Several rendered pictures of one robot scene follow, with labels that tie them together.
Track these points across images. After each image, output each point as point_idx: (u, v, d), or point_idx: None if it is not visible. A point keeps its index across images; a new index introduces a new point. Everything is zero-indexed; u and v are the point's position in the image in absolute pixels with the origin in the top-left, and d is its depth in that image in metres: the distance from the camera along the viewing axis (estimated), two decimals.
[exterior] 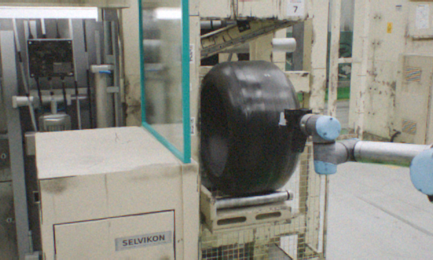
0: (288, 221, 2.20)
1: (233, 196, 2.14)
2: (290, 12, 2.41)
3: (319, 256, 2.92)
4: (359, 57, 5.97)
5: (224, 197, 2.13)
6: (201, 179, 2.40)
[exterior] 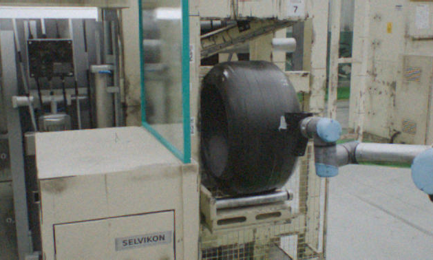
0: (288, 221, 2.20)
1: (235, 204, 2.12)
2: (290, 12, 2.41)
3: (319, 256, 2.92)
4: (359, 57, 5.97)
5: (226, 203, 2.11)
6: (204, 181, 2.37)
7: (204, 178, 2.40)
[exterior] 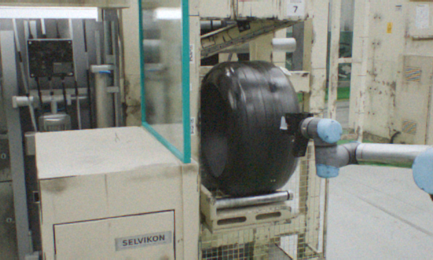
0: (288, 221, 2.20)
1: None
2: (290, 12, 2.41)
3: (319, 256, 2.92)
4: (359, 57, 5.97)
5: None
6: None
7: (206, 184, 2.37)
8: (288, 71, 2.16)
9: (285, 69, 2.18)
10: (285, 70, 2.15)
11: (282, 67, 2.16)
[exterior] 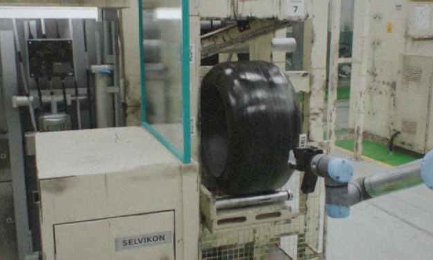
0: (288, 221, 2.20)
1: (235, 199, 2.12)
2: (290, 12, 2.41)
3: (319, 256, 2.92)
4: (359, 57, 5.97)
5: (225, 199, 2.12)
6: (202, 178, 2.38)
7: None
8: (305, 138, 2.05)
9: (305, 133, 2.05)
10: (303, 139, 2.04)
11: (303, 134, 2.04)
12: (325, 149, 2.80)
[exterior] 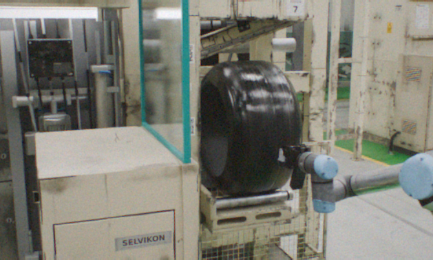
0: (288, 221, 2.20)
1: (235, 201, 2.12)
2: (290, 12, 2.41)
3: (319, 256, 2.92)
4: (359, 57, 5.97)
5: (226, 201, 2.11)
6: (203, 179, 2.37)
7: None
8: None
9: None
10: None
11: None
12: (325, 149, 2.80)
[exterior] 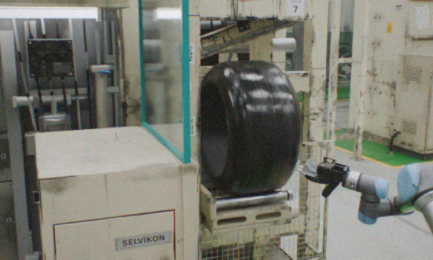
0: (288, 221, 2.20)
1: (235, 201, 2.12)
2: (290, 12, 2.41)
3: (319, 256, 2.92)
4: (359, 57, 5.97)
5: (226, 201, 2.11)
6: (203, 179, 2.37)
7: None
8: (299, 163, 2.11)
9: (299, 159, 2.10)
10: (297, 165, 2.10)
11: (298, 161, 2.08)
12: (325, 149, 2.80)
